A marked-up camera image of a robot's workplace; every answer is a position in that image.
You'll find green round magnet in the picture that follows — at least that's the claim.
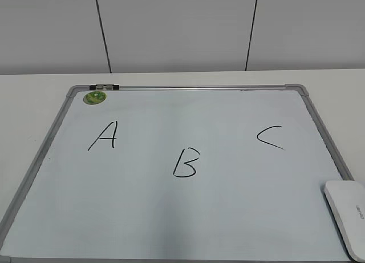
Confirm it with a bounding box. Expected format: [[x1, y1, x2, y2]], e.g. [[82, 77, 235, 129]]
[[83, 91, 107, 105]]

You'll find white board eraser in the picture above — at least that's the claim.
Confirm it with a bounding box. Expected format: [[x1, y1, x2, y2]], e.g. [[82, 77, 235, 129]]
[[324, 180, 364, 262]]

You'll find white board with grey frame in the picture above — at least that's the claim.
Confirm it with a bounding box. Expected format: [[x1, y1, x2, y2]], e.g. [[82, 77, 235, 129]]
[[1, 84, 356, 262]]

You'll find black and silver frame clip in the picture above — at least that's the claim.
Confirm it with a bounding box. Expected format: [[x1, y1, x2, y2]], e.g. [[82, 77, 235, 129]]
[[89, 84, 120, 91]]

